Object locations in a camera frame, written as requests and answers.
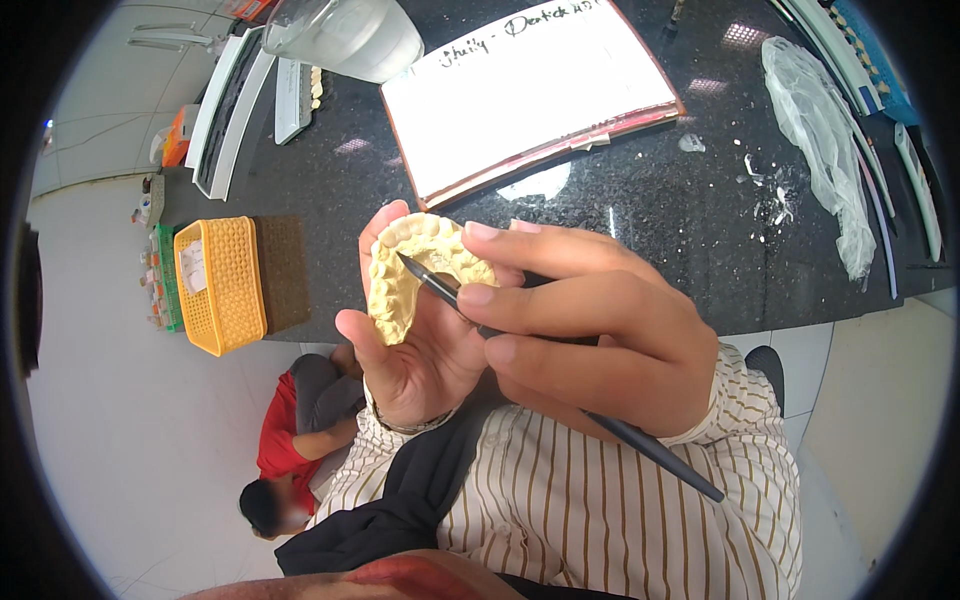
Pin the person's left hand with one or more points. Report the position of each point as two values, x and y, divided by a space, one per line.
420 375

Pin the person's right hand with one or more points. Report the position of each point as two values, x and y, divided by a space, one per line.
645 352

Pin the yellow plaster dental cast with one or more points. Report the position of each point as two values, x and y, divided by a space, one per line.
390 300

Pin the thin black brush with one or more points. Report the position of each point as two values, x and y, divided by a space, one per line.
660 457

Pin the black chair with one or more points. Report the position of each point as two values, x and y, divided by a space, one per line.
766 375

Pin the person's body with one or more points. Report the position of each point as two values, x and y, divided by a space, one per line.
570 517

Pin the white plaster crumbs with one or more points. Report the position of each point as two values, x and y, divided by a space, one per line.
769 199

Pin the yellow plastic basket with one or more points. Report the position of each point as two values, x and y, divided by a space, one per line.
229 285

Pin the small clear plastic piece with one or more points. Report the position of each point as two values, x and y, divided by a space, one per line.
691 142

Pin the white paper label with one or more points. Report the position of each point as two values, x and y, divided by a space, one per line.
193 266

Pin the green basket of small bottles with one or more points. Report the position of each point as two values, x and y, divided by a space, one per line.
166 285

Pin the crumpled clear plastic bag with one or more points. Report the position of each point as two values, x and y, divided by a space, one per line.
817 142

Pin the thin white strip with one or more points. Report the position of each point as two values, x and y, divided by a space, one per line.
877 202

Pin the small white tray with teeth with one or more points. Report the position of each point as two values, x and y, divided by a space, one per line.
294 97

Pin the white curved strip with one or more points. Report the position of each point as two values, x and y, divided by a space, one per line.
919 187

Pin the small grey holder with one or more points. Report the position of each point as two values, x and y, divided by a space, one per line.
150 201

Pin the large white tray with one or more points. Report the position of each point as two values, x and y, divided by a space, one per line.
225 112

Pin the orange box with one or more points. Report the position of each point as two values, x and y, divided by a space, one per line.
180 135

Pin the clear plastic cup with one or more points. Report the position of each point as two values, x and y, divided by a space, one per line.
352 37

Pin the long white tray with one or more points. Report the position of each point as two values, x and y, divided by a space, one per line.
832 52

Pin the blue plastic basket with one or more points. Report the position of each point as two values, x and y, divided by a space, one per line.
877 60

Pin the orange packet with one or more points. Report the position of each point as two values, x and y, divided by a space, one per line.
251 7

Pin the white board with red frame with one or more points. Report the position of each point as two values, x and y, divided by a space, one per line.
525 97

